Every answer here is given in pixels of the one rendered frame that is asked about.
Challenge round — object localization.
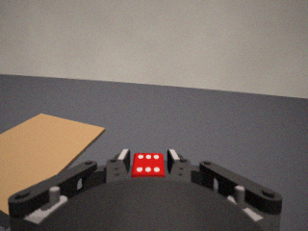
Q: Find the tan flat mat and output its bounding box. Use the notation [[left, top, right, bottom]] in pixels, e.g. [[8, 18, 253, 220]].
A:
[[0, 114, 106, 215]]

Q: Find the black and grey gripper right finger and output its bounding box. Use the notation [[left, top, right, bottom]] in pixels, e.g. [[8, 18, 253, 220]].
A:
[[167, 149, 282, 231]]

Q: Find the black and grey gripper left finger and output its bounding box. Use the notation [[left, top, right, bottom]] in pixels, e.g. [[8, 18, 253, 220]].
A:
[[8, 149, 131, 231]]

